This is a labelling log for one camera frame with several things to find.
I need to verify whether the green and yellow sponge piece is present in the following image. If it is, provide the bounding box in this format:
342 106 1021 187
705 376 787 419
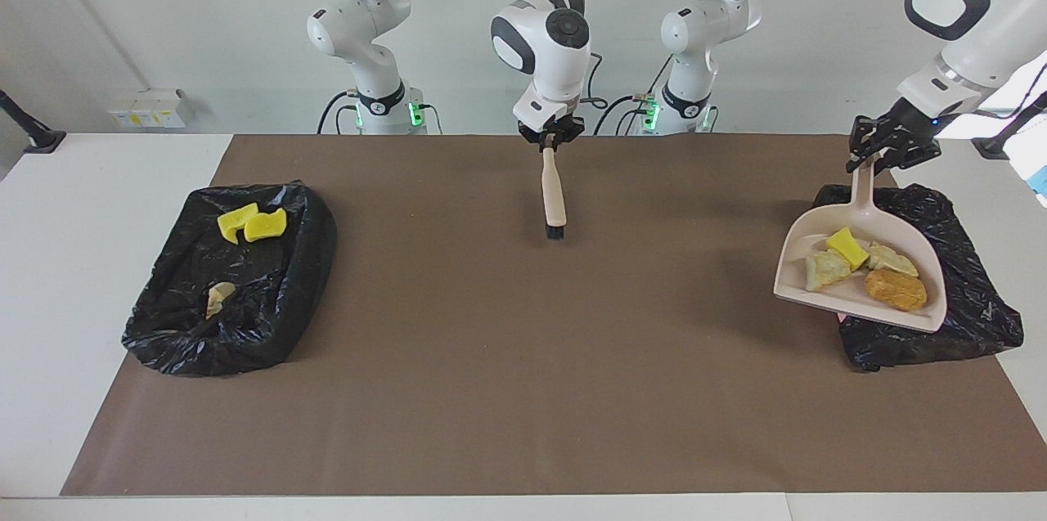
244 208 289 243
216 203 259 245

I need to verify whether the black camera stand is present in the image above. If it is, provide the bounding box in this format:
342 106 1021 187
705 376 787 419
0 90 66 154
972 90 1047 160

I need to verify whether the brown table mat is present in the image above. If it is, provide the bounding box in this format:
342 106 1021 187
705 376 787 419
61 134 1047 497

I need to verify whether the white wall socket box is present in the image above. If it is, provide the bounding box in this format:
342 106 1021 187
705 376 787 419
106 89 187 129

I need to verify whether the black bag lined pink bin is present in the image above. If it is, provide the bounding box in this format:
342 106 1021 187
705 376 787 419
812 182 1025 373

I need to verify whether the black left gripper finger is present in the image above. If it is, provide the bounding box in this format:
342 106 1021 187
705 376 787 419
879 100 941 172
847 114 891 175

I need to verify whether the brown sponge chunk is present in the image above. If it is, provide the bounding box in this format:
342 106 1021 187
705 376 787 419
865 268 929 312

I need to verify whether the beige plastic dustpan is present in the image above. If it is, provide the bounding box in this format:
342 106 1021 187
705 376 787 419
773 164 950 334

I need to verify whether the pale sponge chunk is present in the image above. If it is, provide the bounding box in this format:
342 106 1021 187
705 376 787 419
204 282 238 319
804 249 853 293
867 243 920 278

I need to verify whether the white and blue box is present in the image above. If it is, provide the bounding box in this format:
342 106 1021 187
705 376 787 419
1004 124 1047 207

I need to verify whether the black base power cable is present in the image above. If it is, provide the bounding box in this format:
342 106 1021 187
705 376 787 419
317 90 362 135
593 53 659 135

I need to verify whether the beige hand brush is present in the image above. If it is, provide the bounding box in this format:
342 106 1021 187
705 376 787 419
540 146 568 241

